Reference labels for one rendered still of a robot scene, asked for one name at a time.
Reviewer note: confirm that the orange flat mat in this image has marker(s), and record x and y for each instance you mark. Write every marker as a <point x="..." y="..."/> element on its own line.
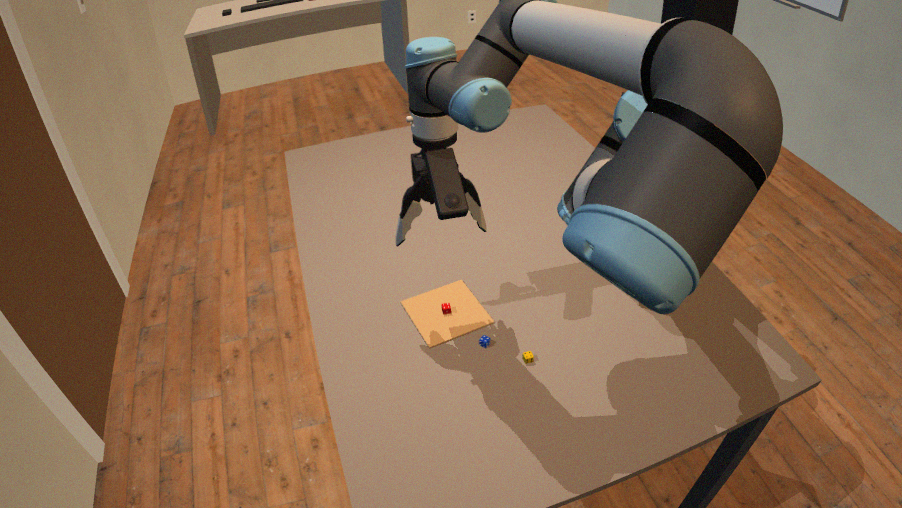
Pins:
<point x="467" y="314"/>

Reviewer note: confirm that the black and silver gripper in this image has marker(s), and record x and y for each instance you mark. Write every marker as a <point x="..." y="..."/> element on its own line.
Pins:
<point x="421" y="189"/>

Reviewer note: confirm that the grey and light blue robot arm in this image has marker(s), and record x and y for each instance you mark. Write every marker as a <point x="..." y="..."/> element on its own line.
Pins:
<point x="659" y="213"/>

